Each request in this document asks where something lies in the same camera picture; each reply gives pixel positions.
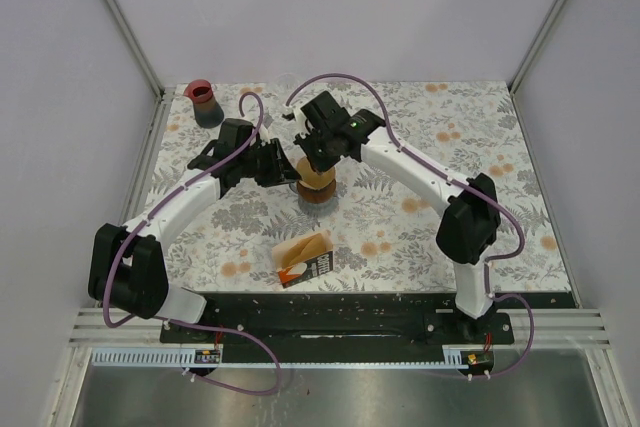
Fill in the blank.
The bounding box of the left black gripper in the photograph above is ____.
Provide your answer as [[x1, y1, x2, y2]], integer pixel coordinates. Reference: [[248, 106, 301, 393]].
[[237, 138, 301, 188]]

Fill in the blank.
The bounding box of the brown paper coffee filter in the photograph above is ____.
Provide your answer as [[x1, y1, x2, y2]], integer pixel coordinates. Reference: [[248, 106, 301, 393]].
[[296, 157, 336, 190]]

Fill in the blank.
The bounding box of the brown wooden ring holder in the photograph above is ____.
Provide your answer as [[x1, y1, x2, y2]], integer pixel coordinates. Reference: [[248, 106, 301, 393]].
[[296, 180, 337, 205]]

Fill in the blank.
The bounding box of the orange coffee filter box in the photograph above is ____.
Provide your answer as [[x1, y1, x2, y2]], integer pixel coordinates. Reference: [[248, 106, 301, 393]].
[[271, 230, 334, 289]]

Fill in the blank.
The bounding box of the clear glass carafe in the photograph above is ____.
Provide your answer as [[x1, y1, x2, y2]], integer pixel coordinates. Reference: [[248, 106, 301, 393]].
[[298, 189, 339, 218]]

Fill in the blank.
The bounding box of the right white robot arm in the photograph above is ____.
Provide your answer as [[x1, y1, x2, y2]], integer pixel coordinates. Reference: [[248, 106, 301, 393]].
[[286, 91, 500, 343]]

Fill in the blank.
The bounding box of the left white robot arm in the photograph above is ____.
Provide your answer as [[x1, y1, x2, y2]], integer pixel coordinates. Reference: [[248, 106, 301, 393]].
[[88, 119, 300, 342]]

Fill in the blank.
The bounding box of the red topped dark flask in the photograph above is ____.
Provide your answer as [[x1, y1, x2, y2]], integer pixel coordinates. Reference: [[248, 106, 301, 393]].
[[184, 79, 224, 129]]

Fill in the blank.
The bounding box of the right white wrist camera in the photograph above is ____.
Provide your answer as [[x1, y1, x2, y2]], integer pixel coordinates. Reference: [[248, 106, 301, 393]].
[[282, 105, 307, 133]]

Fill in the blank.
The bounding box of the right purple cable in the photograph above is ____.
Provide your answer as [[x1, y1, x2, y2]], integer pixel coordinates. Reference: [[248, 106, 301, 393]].
[[287, 72, 538, 381]]

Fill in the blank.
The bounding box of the purple cable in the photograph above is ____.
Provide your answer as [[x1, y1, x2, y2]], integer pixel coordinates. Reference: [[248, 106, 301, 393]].
[[102, 91, 284, 394], [287, 72, 538, 381]]

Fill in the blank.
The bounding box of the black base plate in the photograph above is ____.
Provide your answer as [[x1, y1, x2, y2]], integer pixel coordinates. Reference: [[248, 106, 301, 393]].
[[99, 290, 516, 378]]

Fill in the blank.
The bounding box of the white slotted cable duct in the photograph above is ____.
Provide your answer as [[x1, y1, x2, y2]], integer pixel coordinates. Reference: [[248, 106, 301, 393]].
[[90, 346, 469, 371]]

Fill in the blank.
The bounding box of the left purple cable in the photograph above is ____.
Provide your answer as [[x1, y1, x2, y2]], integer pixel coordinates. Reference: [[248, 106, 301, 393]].
[[102, 91, 284, 394]]

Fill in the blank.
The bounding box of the aluminium frame rail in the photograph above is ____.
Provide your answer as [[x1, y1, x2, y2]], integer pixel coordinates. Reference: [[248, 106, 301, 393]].
[[101, 0, 165, 99]]

